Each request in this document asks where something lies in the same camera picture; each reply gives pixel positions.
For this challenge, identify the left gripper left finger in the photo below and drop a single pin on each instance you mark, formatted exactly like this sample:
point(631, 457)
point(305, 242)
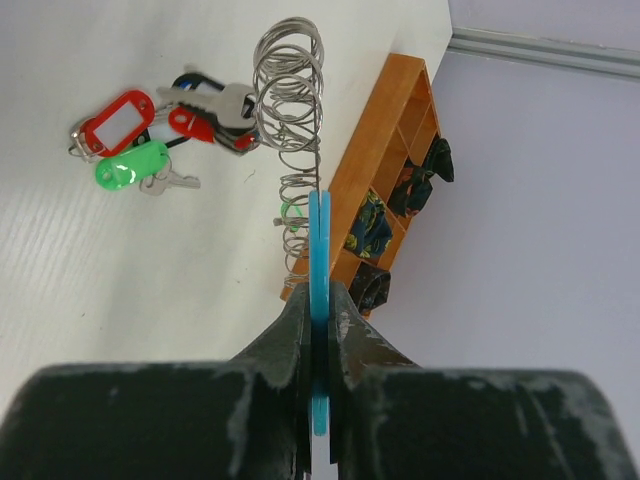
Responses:
point(244, 418)

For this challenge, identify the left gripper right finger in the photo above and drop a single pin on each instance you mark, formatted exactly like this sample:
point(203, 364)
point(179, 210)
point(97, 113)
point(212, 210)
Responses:
point(393, 419)

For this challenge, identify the green tag key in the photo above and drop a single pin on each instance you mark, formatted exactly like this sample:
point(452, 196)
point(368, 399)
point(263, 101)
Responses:
point(148, 165)

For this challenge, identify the red tag key bunch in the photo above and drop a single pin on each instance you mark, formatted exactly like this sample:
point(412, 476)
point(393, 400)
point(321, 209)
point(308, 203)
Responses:
point(175, 124)

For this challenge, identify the blue handled key organiser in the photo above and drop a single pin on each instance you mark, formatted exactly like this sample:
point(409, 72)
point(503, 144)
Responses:
point(288, 81)

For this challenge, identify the black fabric bundle bottom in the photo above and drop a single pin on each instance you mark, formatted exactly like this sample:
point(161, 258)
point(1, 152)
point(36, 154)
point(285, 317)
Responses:
point(370, 288)

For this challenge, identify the black fabric bundle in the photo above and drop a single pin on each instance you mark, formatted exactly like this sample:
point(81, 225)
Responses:
point(413, 187)
point(370, 288)

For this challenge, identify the floral fabric bundle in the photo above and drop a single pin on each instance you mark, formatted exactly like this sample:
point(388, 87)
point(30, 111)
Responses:
point(371, 232)

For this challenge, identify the wooden compartment tray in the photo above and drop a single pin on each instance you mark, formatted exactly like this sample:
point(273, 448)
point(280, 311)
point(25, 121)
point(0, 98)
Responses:
point(396, 129)

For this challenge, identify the right aluminium frame post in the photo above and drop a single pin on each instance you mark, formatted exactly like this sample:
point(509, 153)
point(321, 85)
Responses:
point(597, 60)

